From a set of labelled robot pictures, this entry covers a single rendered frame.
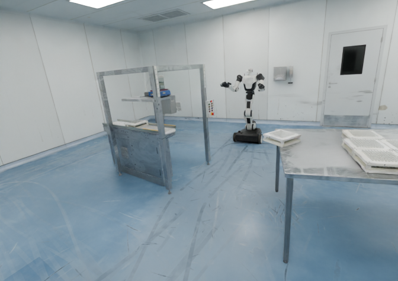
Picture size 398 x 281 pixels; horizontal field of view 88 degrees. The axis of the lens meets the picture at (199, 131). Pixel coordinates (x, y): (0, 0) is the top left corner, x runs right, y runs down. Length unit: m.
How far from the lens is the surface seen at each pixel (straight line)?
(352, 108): 5.92
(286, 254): 2.01
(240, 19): 6.08
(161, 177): 3.00
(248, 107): 4.43
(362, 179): 1.67
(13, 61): 5.50
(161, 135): 2.51
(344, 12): 5.85
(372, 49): 5.86
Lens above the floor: 1.53
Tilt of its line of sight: 16 degrees down
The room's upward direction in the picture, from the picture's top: 5 degrees counter-clockwise
